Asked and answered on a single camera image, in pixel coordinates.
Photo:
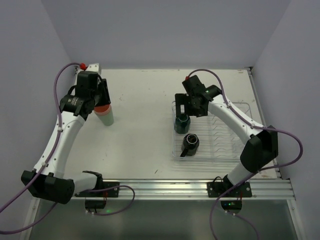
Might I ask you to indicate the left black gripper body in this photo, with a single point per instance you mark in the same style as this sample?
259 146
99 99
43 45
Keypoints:
104 92

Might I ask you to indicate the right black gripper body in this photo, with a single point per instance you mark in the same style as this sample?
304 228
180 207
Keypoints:
181 105

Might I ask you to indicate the pink plastic cup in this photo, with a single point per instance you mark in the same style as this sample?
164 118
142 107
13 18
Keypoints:
102 110

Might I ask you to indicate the light green plastic cup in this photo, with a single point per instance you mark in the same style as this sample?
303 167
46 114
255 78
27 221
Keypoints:
106 117

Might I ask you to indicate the teal ceramic mug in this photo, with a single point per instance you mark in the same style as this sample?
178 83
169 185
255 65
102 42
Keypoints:
182 124

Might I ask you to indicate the black ceramic mug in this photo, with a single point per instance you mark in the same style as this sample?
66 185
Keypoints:
190 145

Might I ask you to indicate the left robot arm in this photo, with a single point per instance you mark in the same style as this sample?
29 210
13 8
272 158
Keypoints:
47 179

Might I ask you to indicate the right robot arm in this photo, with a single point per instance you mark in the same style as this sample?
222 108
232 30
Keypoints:
260 143

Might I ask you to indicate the clear plastic dish rack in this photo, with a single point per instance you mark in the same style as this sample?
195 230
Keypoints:
217 142

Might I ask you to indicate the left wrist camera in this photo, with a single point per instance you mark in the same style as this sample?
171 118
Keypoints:
94 67

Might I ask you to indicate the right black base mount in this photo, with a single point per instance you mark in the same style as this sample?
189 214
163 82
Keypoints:
222 192

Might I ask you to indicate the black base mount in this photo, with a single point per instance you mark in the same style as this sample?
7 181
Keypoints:
102 191
222 192

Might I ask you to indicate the aluminium mounting rail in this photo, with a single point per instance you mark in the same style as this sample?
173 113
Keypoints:
194 189

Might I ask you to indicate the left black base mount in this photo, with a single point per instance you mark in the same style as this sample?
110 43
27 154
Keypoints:
102 191

